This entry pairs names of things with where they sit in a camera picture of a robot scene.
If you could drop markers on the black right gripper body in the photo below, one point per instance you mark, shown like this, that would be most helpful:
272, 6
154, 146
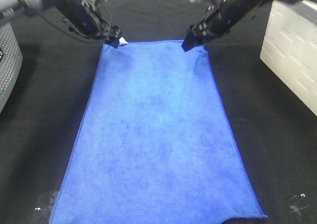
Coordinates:
203, 32

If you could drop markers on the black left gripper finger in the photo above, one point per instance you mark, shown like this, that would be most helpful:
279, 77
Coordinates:
114, 42

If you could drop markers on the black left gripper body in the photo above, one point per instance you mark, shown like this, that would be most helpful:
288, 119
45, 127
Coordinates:
109, 31

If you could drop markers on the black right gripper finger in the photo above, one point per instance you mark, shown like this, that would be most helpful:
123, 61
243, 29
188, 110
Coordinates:
190, 41

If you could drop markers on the blue microfibre towel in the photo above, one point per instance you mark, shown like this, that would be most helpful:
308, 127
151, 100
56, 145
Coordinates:
154, 145

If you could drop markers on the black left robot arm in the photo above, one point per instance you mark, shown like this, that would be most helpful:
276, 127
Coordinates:
82, 17

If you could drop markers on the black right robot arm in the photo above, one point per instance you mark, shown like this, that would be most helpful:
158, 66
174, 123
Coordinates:
218, 19

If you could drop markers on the white slotted storage box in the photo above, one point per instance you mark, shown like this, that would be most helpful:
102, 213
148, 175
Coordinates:
290, 48

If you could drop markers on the grey perforated basket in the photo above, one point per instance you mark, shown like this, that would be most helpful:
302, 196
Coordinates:
11, 60

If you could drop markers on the left clear tape strip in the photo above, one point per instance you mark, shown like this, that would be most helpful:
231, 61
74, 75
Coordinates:
44, 207

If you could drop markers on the clear tape strip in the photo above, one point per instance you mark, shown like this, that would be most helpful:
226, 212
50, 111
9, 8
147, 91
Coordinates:
297, 204
44, 207

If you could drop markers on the right clear tape strip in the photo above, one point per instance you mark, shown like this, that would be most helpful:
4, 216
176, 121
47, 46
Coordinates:
297, 204

